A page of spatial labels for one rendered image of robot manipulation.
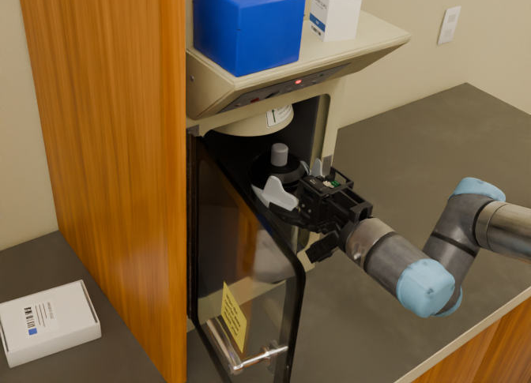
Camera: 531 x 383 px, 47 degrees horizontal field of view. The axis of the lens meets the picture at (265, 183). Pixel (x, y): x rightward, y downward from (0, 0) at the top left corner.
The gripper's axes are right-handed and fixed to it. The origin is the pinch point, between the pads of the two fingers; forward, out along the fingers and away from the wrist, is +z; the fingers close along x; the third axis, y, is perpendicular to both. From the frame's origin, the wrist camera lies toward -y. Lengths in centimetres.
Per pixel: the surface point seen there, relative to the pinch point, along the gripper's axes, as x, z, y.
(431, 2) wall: -91, 43, 3
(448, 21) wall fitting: -101, 43, -5
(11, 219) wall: 35, 44, -23
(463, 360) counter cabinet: -38, -26, -49
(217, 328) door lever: 26.1, -20.3, -1.4
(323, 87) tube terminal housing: -7.9, 0.2, 16.1
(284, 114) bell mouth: -2.1, 2.7, 11.5
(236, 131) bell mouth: 6.7, 3.9, 10.2
